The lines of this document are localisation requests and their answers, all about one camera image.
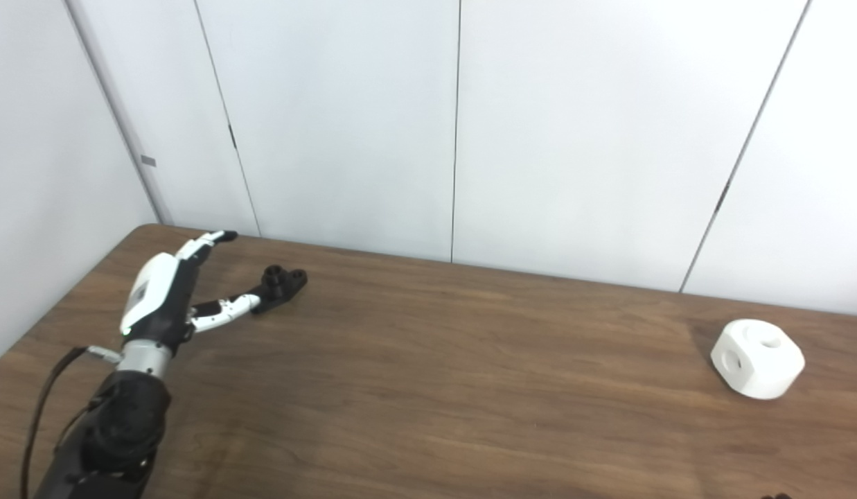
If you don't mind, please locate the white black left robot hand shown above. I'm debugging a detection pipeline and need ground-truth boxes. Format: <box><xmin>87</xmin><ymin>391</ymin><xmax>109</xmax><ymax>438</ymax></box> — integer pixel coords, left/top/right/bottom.
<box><xmin>118</xmin><ymin>230</ymin><xmax>263</xmax><ymax>358</ymax></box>

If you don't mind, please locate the round white piece with holes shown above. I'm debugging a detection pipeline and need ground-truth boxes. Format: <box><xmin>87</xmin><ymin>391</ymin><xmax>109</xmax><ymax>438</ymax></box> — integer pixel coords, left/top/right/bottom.
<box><xmin>710</xmin><ymin>319</ymin><xmax>806</xmax><ymax>401</ymax></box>

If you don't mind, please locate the black flanged holder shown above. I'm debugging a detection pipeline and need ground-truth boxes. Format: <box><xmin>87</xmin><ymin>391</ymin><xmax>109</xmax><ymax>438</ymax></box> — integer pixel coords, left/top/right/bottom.
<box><xmin>250</xmin><ymin>265</ymin><xmax>308</xmax><ymax>314</ymax></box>

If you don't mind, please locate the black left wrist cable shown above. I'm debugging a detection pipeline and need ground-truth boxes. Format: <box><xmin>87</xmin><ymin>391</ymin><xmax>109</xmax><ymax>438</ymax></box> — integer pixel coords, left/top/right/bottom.
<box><xmin>21</xmin><ymin>347</ymin><xmax>124</xmax><ymax>499</ymax></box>

